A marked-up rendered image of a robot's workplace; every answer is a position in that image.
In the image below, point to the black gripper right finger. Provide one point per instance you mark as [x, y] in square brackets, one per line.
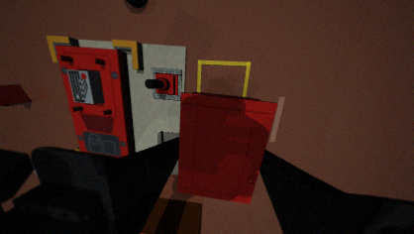
[307, 205]

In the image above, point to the black toy tyre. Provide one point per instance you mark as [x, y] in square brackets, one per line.
[137, 3]

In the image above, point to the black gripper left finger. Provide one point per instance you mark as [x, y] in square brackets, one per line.
[130, 185]

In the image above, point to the yellow rectangular frame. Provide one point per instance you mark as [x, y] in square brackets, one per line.
[219, 62]

